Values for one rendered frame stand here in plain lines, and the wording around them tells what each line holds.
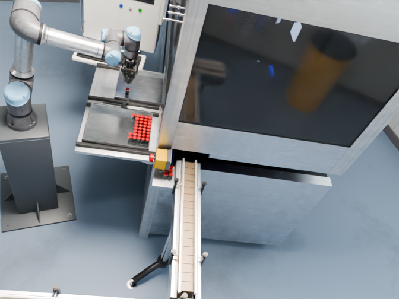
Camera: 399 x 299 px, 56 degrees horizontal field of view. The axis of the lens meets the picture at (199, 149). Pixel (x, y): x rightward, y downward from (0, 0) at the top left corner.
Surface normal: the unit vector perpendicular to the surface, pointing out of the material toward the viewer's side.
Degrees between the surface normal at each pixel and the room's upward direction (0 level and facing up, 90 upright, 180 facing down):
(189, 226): 0
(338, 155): 90
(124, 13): 90
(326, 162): 90
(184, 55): 90
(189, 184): 0
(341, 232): 0
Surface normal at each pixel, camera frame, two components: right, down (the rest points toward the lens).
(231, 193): 0.00, 0.78
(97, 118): 0.22, -0.62
